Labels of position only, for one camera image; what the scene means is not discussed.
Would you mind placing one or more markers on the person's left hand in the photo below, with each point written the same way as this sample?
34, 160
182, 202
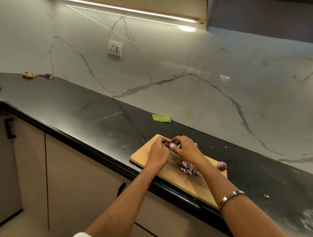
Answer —
156, 154

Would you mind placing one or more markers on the person's right hand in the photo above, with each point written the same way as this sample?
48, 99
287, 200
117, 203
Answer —
187, 150

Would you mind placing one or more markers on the person's right fingers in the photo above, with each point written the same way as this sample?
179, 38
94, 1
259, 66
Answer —
177, 144

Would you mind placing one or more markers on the person's left fingers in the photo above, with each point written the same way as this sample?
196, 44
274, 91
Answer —
161, 141

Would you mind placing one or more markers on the small purple onion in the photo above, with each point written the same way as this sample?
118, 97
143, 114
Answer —
172, 145

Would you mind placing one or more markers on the person's right forearm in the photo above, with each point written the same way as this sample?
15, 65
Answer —
234, 202

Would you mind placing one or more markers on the person's left forearm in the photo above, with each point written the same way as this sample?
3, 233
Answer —
117, 202

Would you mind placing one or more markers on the green cloth scrap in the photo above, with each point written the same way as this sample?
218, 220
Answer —
161, 118

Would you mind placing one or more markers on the wooden cutting board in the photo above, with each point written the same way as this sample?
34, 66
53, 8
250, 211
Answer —
176, 171

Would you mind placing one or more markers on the pile of purple onion peels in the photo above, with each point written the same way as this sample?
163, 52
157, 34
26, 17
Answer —
190, 168

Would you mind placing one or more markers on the purple onion piece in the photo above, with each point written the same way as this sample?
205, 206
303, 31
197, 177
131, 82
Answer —
222, 166

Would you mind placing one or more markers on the beige cabinet door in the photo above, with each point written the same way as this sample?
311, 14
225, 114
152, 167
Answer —
80, 185
28, 171

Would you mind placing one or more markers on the dry brown peel scraps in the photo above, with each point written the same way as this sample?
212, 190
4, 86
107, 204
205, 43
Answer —
48, 76

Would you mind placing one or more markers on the LED strip light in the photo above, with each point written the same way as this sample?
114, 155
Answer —
132, 11

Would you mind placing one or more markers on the dry yellow peel scraps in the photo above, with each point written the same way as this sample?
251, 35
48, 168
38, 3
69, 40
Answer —
29, 75

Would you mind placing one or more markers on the grey range hood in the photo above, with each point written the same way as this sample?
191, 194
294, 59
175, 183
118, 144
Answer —
259, 17

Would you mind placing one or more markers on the white wall power socket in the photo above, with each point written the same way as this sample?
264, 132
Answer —
115, 48

